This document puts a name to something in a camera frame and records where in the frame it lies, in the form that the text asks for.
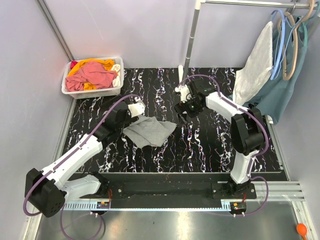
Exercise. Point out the white hanging cloth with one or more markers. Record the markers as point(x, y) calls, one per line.
point(257, 70)

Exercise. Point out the orange shirt in basket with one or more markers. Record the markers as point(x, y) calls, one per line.
point(97, 63)

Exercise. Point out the orange ball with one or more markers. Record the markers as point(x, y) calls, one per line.
point(302, 230)

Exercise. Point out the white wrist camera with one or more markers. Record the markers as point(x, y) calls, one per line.
point(137, 108)
point(184, 93)

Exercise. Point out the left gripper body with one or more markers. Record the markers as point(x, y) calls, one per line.
point(127, 120)

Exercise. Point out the blue plastic hanger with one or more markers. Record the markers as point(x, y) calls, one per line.
point(282, 43)

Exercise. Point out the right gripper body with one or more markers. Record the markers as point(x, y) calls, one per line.
point(182, 110)

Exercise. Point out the grey t shirt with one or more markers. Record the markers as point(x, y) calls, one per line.
point(148, 131)

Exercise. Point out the white laundry basket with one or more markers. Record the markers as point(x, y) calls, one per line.
point(91, 78)

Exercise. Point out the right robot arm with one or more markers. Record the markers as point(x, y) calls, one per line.
point(248, 135)

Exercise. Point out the beige plastic hanger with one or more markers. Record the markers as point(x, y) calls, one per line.
point(287, 76)

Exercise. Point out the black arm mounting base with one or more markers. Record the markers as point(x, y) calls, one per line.
point(172, 191)

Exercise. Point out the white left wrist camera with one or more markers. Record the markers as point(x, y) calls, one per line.
point(137, 108)

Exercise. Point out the teal hanging garment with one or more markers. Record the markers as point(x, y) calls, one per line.
point(274, 96)

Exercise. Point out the magenta garment in basket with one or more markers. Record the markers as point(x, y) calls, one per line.
point(72, 64)

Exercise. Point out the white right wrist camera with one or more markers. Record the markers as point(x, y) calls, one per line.
point(184, 93)

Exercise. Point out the metal clothes rack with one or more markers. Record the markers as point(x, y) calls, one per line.
point(183, 69)

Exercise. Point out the pink shirt in basket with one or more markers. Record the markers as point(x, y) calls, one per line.
point(91, 77)

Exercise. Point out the teal plastic hanger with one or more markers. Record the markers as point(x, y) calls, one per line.
point(303, 34)

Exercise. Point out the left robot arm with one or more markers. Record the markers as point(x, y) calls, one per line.
point(49, 189)

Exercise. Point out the white garment in basket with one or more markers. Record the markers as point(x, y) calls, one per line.
point(117, 80)

